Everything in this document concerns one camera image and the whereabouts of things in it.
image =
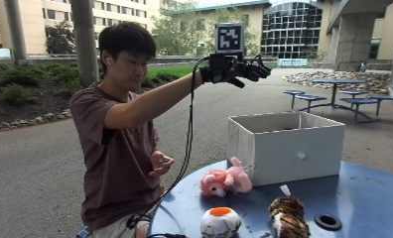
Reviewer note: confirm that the blue round stool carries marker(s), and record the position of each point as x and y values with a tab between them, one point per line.
294	94
311	98
354	93
380	99
357	102

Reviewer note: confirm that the white marker cube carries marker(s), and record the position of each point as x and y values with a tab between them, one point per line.
230	38

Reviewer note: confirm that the the person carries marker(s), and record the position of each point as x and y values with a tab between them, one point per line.
117	139

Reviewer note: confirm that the pink lion soft toy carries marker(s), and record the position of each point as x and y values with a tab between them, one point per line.
224	180

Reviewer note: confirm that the pile of grey rocks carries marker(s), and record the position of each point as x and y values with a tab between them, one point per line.
338	79

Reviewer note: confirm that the blue picnic table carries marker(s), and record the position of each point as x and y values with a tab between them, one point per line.
338	89

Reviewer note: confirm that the white orange round soft toy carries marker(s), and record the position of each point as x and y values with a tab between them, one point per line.
220	223

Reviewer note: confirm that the white fabric storage box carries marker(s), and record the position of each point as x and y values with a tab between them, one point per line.
288	147

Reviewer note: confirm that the tiger soft toy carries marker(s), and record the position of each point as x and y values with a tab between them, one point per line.
288	216

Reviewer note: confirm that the grey concrete pillar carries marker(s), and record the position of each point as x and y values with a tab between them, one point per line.
85	39
16	29

